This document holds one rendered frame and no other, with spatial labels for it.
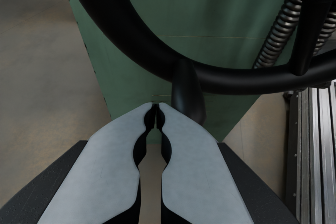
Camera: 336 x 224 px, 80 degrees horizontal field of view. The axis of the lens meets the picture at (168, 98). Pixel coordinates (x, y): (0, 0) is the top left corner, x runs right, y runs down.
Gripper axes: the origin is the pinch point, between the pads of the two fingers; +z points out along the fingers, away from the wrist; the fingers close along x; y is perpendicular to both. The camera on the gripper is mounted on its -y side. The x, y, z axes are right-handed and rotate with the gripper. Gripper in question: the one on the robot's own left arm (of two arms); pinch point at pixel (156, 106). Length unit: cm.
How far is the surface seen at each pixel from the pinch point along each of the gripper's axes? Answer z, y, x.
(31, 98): 73, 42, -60
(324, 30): 12.3, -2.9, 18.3
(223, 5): 25.2, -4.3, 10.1
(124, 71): 31.9, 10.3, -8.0
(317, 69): 7.0, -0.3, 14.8
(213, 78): 6.9, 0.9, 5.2
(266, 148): 56, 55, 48
